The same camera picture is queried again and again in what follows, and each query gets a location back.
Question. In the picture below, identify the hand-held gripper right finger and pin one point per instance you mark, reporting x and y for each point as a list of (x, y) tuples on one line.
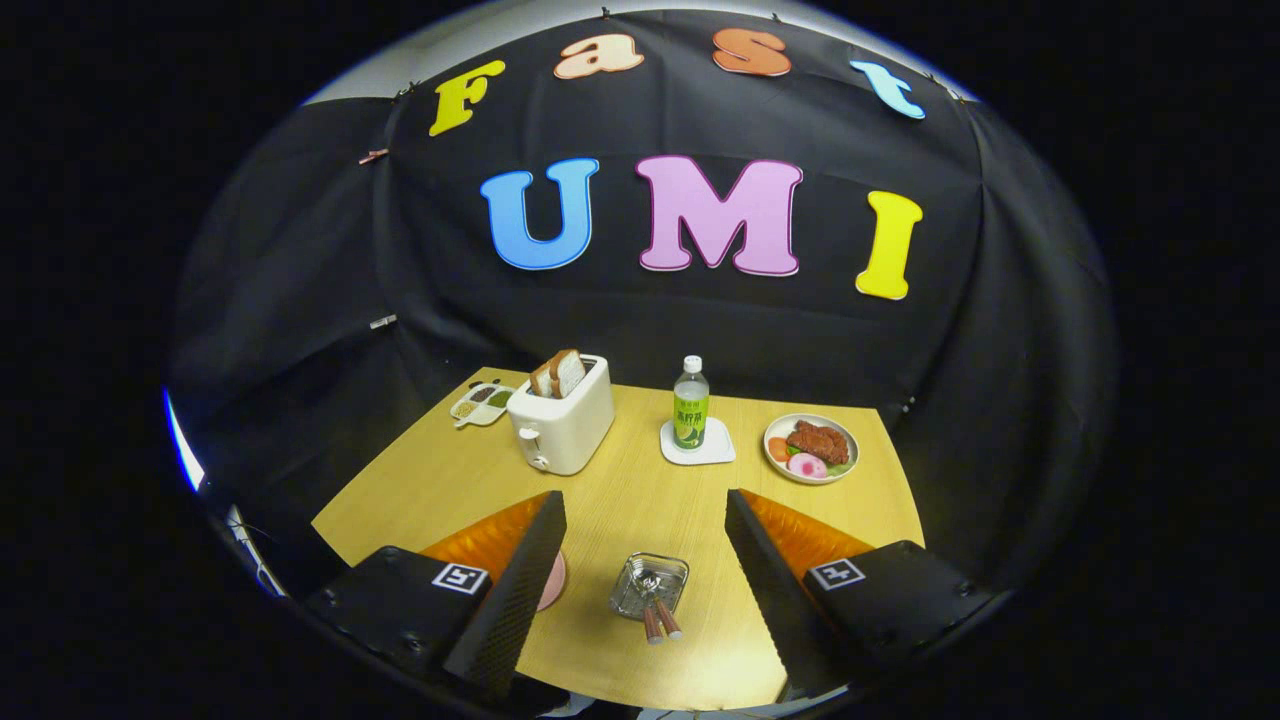
[(770, 590)]

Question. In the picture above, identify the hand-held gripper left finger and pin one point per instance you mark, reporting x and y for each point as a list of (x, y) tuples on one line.
[(520, 590)]

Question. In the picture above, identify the pink plate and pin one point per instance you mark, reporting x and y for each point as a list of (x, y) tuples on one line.
[(553, 585)]

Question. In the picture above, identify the metal drain basket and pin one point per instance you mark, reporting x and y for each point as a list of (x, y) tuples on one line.
[(665, 575)]

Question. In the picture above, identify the pink and white food slice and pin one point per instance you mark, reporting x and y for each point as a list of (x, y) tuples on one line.
[(806, 466)]

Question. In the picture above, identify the orange carrot piece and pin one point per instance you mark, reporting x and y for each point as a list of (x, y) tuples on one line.
[(778, 449)]

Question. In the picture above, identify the white food plate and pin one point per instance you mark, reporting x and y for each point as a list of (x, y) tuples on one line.
[(848, 465)]

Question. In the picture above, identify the white coaster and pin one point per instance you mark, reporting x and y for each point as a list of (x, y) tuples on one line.
[(718, 452)]

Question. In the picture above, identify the brown meat piece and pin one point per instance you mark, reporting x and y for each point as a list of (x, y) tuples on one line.
[(818, 440)]

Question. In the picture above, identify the white toaster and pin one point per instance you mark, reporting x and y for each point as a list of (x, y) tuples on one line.
[(570, 430)]

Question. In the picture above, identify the white divided condiment dish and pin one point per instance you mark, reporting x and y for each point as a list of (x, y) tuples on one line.
[(480, 405)]

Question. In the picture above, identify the green tea bottle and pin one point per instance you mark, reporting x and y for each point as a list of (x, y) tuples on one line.
[(691, 410)]

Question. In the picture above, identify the toast bread slice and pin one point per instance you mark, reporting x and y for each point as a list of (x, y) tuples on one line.
[(541, 382), (570, 372)]

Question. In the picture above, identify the white clip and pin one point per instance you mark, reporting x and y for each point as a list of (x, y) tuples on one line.
[(383, 321)]

